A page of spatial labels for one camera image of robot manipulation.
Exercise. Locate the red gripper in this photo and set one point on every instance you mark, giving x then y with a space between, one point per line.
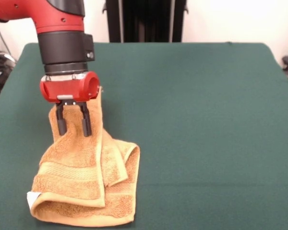
69 89

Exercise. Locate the orange terry towel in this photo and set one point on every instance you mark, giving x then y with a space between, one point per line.
74 179

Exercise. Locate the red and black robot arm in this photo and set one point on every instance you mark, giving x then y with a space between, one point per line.
62 48

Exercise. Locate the dark green table cloth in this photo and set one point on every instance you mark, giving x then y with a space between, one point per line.
182 119

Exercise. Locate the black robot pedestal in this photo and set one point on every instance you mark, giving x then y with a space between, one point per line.
146 19

